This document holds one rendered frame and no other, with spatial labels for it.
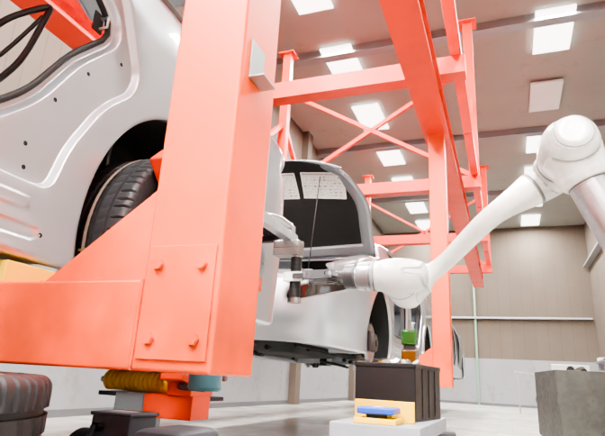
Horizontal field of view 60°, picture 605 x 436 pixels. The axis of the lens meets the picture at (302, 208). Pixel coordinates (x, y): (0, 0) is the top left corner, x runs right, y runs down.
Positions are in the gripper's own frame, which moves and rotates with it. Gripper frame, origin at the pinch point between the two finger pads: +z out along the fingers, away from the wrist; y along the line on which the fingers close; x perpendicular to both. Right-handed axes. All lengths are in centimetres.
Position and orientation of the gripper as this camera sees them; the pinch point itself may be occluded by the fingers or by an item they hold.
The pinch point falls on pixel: (295, 277)
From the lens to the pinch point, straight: 169.5
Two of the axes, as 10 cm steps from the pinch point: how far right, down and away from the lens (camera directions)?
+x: 0.5, -9.5, 3.1
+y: 3.5, 3.1, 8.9
